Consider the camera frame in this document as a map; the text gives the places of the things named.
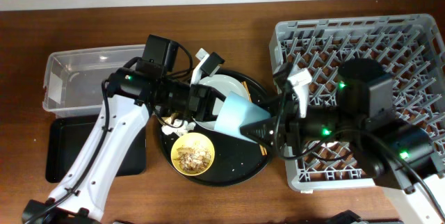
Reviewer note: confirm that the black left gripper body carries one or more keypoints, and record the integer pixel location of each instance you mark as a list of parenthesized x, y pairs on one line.
[(200, 102)]

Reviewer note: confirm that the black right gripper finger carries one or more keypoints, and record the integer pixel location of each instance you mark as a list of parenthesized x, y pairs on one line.
[(261, 132), (272, 104)]

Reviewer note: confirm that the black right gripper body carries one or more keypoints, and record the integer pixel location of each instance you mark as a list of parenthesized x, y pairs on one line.
[(282, 126)]

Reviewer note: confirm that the wooden chopstick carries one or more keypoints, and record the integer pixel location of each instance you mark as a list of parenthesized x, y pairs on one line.
[(263, 150)]

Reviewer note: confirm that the white round plate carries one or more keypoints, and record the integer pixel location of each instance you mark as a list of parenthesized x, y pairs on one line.
[(224, 84)]

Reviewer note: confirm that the light blue plastic cup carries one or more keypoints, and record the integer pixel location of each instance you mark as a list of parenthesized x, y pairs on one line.
[(236, 112)]

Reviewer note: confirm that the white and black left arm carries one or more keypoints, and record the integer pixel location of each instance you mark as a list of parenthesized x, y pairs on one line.
[(129, 97)]

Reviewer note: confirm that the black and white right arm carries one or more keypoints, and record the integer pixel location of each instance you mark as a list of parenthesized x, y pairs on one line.
[(398, 156)]

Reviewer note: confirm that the grey plastic dishwasher rack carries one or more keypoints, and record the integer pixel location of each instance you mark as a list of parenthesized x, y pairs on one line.
[(409, 47)]

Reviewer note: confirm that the crumpled white tissue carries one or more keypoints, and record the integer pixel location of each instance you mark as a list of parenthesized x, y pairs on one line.
[(175, 125)]

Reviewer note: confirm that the round black tray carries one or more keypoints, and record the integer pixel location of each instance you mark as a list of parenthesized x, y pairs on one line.
[(235, 160)]

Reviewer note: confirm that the yellow bowl with food scraps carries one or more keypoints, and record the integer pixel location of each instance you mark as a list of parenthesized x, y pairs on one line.
[(192, 154)]

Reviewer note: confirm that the clear plastic bin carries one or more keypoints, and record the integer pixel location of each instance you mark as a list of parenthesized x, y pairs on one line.
[(72, 79)]

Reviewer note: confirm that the black rectangular tray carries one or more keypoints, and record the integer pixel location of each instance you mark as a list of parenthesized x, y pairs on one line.
[(68, 135)]

